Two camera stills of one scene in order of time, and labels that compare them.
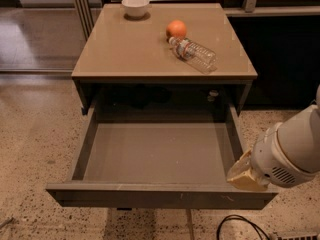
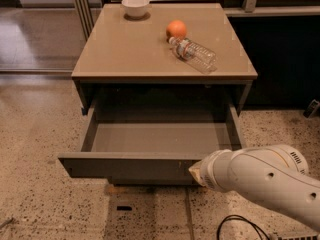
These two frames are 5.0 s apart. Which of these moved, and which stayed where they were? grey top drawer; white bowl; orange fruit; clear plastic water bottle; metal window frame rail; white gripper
Moved: white gripper; grey top drawer
Stayed: metal window frame rail; orange fruit; clear plastic water bottle; white bowl
